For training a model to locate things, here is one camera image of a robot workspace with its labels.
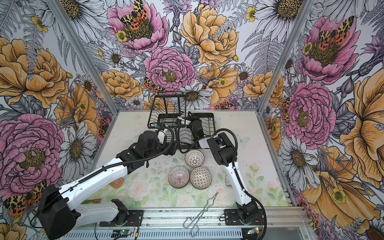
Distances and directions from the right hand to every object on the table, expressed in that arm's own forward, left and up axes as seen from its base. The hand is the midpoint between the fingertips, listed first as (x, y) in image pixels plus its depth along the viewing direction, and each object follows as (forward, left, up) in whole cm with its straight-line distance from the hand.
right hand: (191, 113), depth 105 cm
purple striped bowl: (-41, +8, -9) cm, 43 cm away
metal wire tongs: (-62, -2, -13) cm, 63 cm away
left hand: (-30, +11, +7) cm, 33 cm away
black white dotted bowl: (-42, -5, -10) cm, 43 cm away
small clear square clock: (-44, -20, -11) cm, 50 cm away
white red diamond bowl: (-29, -2, -11) cm, 31 cm away
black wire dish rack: (+5, +17, -3) cm, 18 cm away
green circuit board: (-66, +31, -12) cm, 74 cm away
